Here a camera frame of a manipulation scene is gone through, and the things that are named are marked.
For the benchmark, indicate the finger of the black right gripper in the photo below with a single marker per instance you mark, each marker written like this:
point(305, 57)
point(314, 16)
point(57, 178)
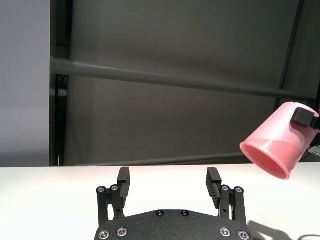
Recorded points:
point(315, 150)
point(302, 116)

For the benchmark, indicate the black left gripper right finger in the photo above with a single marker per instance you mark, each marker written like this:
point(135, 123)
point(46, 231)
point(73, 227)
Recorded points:
point(212, 190)

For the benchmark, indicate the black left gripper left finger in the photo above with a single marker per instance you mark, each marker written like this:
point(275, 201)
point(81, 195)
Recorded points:
point(123, 190)

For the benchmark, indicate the pink plastic cup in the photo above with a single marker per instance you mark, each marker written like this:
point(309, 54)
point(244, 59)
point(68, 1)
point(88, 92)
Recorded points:
point(275, 130)

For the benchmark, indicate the dark grey partition panel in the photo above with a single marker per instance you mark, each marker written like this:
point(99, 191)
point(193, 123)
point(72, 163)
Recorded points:
point(162, 120)

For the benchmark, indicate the dark vertical frame post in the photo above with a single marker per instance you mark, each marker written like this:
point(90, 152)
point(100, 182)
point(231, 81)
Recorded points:
point(293, 50)
point(60, 112)

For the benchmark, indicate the thick grey horizontal frame bar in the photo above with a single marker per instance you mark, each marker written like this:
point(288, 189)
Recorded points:
point(162, 78)

